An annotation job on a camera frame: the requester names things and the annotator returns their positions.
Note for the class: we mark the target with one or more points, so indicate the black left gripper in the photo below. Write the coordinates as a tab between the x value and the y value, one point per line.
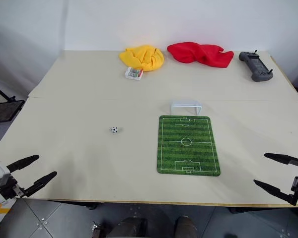
8	186

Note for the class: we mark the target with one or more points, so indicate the small soccer ball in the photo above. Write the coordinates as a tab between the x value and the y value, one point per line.
114	130

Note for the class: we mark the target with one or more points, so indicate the green soccer field mat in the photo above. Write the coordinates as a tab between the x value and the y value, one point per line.
188	145

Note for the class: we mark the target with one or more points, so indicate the dark rounded robot foot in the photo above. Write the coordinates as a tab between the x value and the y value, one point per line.
130	228
186	226

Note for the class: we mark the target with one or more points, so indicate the grey handheld remote controller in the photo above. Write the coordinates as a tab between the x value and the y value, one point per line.
256	66

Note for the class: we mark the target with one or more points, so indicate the red cloth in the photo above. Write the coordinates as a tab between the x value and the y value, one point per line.
201	55

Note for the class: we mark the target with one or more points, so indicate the small white plastic box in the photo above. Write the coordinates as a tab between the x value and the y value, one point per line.
134	73

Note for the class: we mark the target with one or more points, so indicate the yellow cloth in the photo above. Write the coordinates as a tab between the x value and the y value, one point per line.
142	57

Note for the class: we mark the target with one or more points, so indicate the small white goal frame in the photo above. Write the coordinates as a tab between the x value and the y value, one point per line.
186	106

